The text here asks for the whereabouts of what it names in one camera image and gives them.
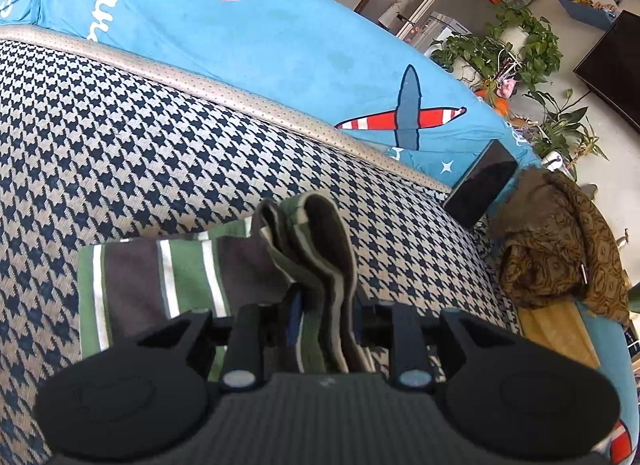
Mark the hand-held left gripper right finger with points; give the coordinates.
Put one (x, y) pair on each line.
(407, 340)

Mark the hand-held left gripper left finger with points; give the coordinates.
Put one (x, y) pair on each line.
(295, 317)

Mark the green brown striped t-shirt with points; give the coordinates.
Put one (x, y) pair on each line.
(190, 275)

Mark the wooden sofa armrest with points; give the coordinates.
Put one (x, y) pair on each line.
(555, 335)

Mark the black smartphone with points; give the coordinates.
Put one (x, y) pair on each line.
(482, 185)

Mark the brown patterned cloth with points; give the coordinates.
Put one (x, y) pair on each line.
(555, 240)

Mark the houndstooth sofa cover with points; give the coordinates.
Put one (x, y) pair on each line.
(150, 155)

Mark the broad-leaf potted plant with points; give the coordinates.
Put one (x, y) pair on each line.
(565, 135)

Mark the blue airplane print blanket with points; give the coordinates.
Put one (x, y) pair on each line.
(300, 30)

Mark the white appliance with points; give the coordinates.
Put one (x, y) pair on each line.
(447, 32)

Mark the trailing green potted plant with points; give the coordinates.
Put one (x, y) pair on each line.
(520, 45)

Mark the black television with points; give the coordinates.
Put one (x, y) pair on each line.
(612, 70)

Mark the blue storage box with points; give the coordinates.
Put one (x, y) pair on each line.
(585, 10)

